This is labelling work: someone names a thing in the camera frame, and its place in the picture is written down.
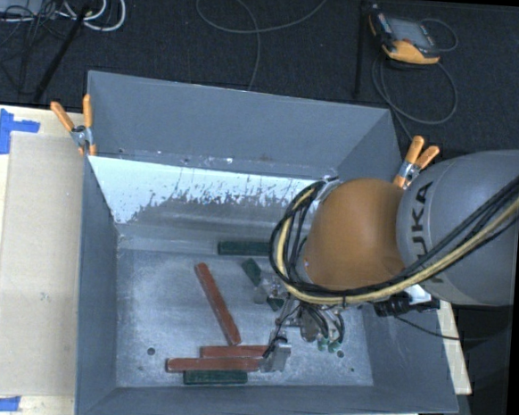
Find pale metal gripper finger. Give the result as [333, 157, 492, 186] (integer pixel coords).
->
[260, 329, 294, 376]
[251, 276, 284, 307]

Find dark green flat block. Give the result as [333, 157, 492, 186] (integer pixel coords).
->
[237, 257, 289, 313]
[217, 237, 273, 261]
[181, 365, 250, 391]

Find red-brown flat block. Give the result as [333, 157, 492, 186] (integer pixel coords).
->
[187, 261, 249, 347]
[199, 340, 272, 364]
[164, 350, 265, 380]

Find grey metal bin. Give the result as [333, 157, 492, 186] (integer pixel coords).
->
[60, 70, 484, 415]

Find pale wood flat board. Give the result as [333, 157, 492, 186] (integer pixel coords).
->
[0, 130, 98, 404]

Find black cylinder on white bracket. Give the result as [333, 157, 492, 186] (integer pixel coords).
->
[371, 285, 442, 323]

